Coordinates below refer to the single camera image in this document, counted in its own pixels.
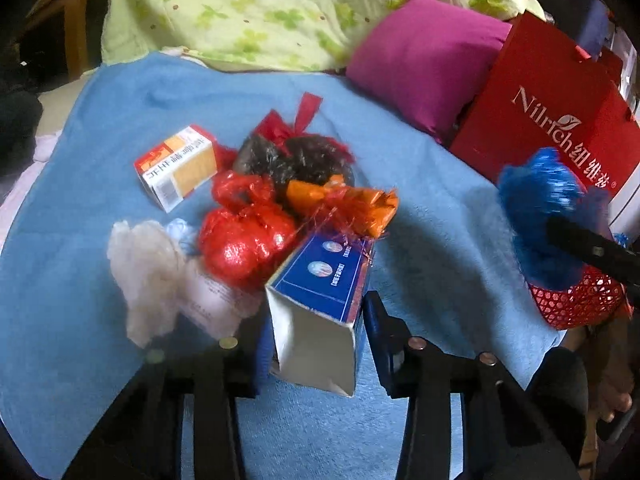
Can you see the black clothes pile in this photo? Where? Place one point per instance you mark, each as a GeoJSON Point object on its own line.
{"type": "Point", "coordinates": [20, 116]}

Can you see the red paper shopping bag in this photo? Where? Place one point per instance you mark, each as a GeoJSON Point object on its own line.
{"type": "Point", "coordinates": [544, 90]}

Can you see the orange plastic wrapper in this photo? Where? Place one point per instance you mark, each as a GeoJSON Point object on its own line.
{"type": "Point", "coordinates": [354, 212]}

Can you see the blue plastic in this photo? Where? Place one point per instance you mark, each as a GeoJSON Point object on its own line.
{"type": "Point", "coordinates": [533, 193]}

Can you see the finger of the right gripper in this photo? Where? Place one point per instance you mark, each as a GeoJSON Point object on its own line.
{"type": "Point", "coordinates": [595, 250]}

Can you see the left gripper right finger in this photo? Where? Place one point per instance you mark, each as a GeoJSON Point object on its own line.
{"type": "Point", "coordinates": [503, 436]}

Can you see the red ribbon bow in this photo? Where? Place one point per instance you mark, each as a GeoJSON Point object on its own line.
{"type": "Point", "coordinates": [274, 129]}

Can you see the orange white medicine box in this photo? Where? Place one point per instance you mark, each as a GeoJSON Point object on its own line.
{"type": "Point", "coordinates": [174, 169]}

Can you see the green clover quilt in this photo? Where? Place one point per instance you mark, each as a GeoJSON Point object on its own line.
{"type": "Point", "coordinates": [238, 35]}

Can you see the red plastic bag ball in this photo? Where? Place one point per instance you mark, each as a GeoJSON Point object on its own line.
{"type": "Point", "coordinates": [246, 238]}

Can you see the red mesh wastebasket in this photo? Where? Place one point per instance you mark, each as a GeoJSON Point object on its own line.
{"type": "Point", "coordinates": [594, 300]}

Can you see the wooden bedside cabinet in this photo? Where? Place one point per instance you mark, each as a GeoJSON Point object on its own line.
{"type": "Point", "coordinates": [75, 36]}

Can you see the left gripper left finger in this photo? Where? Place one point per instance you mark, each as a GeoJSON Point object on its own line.
{"type": "Point", "coordinates": [140, 434]}

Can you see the magenta pillow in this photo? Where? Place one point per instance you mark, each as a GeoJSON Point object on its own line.
{"type": "Point", "coordinates": [428, 60]}

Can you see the blue and white carton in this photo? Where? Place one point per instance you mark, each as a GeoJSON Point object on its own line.
{"type": "Point", "coordinates": [314, 300]}

